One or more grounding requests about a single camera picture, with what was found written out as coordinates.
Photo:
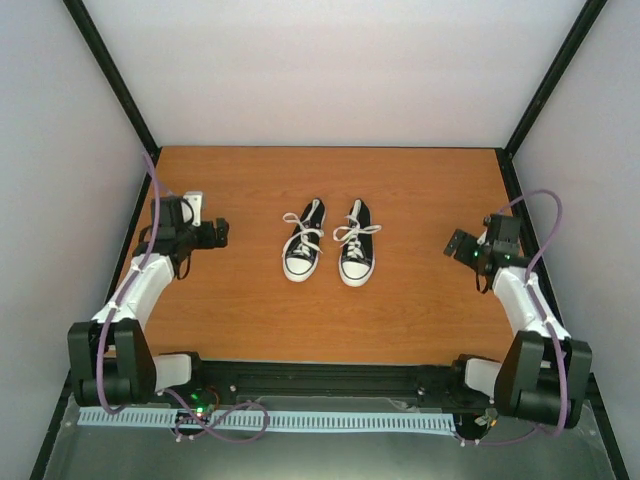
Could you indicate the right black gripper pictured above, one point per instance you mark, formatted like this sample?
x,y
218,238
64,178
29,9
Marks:
x,y
463,254

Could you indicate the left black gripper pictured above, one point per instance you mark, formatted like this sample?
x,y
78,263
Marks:
x,y
210,241

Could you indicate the white shoelace of sneaker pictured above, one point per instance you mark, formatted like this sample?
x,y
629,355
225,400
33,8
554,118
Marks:
x,y
308,230
355,236

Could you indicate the black sneaker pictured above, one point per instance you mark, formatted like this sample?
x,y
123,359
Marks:
x,y
298,270
353,274

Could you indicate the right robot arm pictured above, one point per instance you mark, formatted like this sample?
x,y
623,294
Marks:
x,y
545,373

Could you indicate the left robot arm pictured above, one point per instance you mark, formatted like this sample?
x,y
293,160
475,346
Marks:
x,y
111,364

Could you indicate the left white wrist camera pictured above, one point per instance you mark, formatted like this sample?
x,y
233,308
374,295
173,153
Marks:
x,y
192,204

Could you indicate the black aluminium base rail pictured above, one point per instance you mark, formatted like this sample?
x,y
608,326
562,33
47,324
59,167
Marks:
x,y
426,386

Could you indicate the left black frame post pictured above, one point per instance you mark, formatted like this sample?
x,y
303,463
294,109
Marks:
x,y
99,50

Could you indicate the black frame post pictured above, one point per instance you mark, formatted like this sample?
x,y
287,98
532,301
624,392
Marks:
x,y
99,50
576,35

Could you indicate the white slotted cable duct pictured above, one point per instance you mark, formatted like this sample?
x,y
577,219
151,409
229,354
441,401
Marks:
x,y
279,421

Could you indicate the right black frame post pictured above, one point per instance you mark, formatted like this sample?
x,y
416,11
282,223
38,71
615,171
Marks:
x,y
576,35

